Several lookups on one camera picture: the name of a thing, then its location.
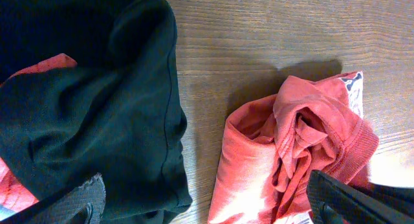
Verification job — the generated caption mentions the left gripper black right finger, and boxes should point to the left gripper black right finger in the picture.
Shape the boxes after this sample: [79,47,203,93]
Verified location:
[307,170,413,224]

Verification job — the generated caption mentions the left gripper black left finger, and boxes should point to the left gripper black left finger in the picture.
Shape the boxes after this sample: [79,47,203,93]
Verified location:
[1,174,106,224]

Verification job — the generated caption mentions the orange soccer t-shirt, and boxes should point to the orange soccer t-shirt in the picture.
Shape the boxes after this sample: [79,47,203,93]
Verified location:
[208,71,379,223]

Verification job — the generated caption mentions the red mesh jersey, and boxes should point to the red mesh jersey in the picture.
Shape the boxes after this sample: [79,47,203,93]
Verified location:
[1,53,77,219]

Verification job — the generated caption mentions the black garment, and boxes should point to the black garment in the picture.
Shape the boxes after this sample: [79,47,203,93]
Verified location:
[1,0,192,223]

